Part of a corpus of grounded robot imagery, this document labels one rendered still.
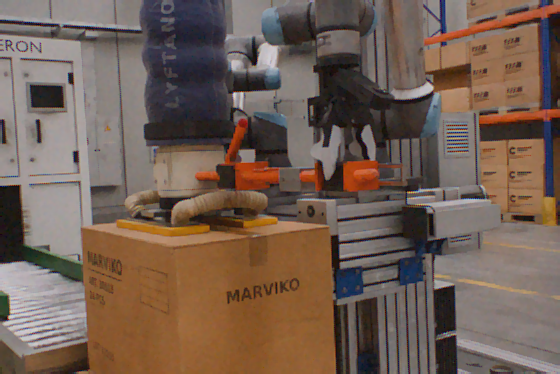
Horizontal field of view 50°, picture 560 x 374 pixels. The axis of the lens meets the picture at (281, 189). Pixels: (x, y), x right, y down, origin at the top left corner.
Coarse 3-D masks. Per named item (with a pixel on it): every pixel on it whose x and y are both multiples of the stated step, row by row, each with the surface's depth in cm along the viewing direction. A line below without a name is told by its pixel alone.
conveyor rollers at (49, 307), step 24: (0, 264) 363; (24, 264) 361; (0, 288) 288; (24, 288) 286; (48, 288) 283; (72, 288) 281; (24, 312) 236; (48, 312) 239; (72, 312) 236; (24, 336) 208; (48, 336) 204; (72, 336) 201
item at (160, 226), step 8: (144, 216) 153; (168, 216) 141; (120, 224) 156; (128, 224) 152; (136, 224) 148; (144, 224) 145; (152, 224) 143; (160, 224) 139; (168, 224) 137; (176, 224) 136; (184, 224) 136; (192, 224) 138; (200, 224) 138; (152, 232) 140; (160, 232) 136; (168, 232) 132; (176, 232) 133; (184, 232) 134; (192, 232) 135; (200, 232) 136; (208, 232) 137
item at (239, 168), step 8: (216, 168) 132; (224, 168) 130; (232, 168) 127; (240, 168) 128; (248, 168) 129; (256, 168) 130; (224, 176) 131; (232, 176) 129; (240, 176) 128; (224, 184) 130; (232, 184) 127; (240, 184) 128; (248, 184) 129; (256, 184) 130; (264, 184) 131
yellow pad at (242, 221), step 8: (240, 208) 152; (208, 216) 158; (216, 216) 156; (224, 216) 153; (232, 216) 150; (240, 216) 149; (248, 216) 147; (256, 216) 148; (264, 216) 149; (224, 224) 150; (232, 224) 147; (240, 224) 144; (248, 224) 143; (256, 224) 145; (264, 224) 146; (272, 224) 148
